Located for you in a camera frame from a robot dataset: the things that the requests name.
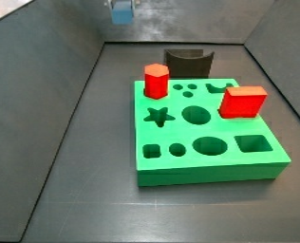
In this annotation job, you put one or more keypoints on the green shape sorter board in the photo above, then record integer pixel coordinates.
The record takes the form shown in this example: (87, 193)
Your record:
(187, 145)

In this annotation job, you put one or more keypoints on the black curved fixture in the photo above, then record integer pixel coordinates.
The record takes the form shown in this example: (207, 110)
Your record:
(187, 63)

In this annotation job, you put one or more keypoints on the red hexagonal prism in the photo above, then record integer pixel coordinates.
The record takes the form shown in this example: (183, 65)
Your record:
(155, 81)

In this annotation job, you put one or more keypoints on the blue rectangular block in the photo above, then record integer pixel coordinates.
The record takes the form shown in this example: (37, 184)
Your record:
(122, 12)

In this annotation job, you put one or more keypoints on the red rectangular block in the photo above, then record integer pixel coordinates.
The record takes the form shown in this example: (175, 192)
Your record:
(242, 102)

